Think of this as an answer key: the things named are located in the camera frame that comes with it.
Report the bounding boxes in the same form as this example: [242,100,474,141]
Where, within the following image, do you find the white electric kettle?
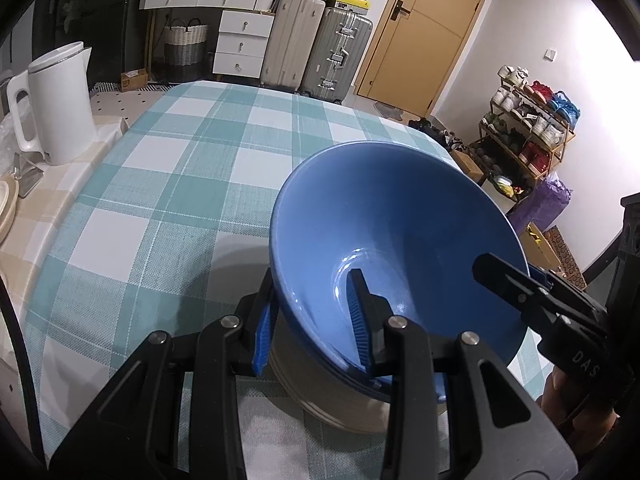
[6,41,98,167]

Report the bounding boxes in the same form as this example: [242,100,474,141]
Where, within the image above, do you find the dotted floor mat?
[89,82,173,128]

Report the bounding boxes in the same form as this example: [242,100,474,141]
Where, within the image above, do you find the beige suitcase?
[261,0,327,93]

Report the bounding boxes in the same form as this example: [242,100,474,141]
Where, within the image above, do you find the cream round dish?
[0,177,20,241]

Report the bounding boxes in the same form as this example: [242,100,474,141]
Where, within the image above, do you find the wooden door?
[356,0,498,120]

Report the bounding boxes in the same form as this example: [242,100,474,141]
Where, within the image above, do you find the brown printed paper bag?
[520,222,588,291]

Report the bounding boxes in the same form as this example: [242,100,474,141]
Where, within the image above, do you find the beige checked cloth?
[0,105,133,441]

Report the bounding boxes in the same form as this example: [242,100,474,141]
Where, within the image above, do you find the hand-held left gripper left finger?
[50,265,281,480]

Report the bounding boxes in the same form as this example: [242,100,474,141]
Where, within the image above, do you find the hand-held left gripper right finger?
[345,268,581,480]

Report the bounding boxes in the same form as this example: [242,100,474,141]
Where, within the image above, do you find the rows of assorted shoes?
[487,65,581,171]

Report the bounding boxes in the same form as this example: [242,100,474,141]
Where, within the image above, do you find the white desk with drawers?
[139,0,277,81]

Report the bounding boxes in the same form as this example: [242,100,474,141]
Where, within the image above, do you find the heap of black shoes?
[407,117,468,153]

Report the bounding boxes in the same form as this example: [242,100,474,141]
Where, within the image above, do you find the black cable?
[0,280,46,466]

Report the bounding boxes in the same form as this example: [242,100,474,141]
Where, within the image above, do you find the small cardboard box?
[120,69,150,92]

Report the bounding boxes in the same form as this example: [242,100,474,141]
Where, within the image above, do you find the woven laundry basket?
[164,17,208,83]

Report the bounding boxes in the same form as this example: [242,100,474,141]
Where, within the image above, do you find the silver suitcase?
[300,6,374,106]

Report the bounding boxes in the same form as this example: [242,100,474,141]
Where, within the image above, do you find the small metal stand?
[12,152,46,198]

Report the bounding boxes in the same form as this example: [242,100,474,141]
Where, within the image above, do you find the person's right hand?
[540,367,623,456]

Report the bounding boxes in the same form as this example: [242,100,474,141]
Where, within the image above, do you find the purple bag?
[507,172,573,236]

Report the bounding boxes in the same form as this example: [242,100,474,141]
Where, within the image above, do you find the teal checked tablecloth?
[22,80,546,480]

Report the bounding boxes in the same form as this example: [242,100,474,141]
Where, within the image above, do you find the cream round plate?
[275,375,391,426]
[290,395,396,434]
[270,320,391,411]

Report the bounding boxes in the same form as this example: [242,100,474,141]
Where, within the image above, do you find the wooden shoe rack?
[477,80,576,196]

